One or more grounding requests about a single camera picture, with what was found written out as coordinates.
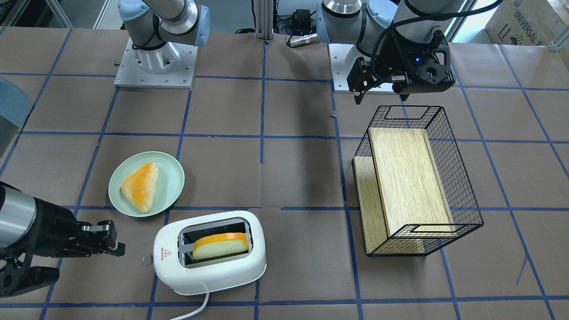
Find bread slice in toaster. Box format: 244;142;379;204
192;232;249;260

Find white toaster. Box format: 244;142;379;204
153;211;267;296

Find aluminium frame post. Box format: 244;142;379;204
252;0;276;42

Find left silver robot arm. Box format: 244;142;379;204
316;0;477;104

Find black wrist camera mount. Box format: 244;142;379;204
0;254;60;298

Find light green plate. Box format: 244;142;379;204
108;151;185;217

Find black power adapter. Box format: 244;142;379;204
292;9;311;29

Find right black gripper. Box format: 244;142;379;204
27;198;126;265

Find black wire basket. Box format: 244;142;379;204
354;105;484;256

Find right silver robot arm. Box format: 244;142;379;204
1;0;211;272

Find triangular bread on plate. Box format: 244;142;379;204
120;161;159;213

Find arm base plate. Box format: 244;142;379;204
114;39;199;89
328;44;401;94

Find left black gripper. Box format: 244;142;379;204
347;27;456;105

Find white toaster power cord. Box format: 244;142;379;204
169;284;210;320

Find cardboard box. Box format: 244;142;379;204
485;0;569;45

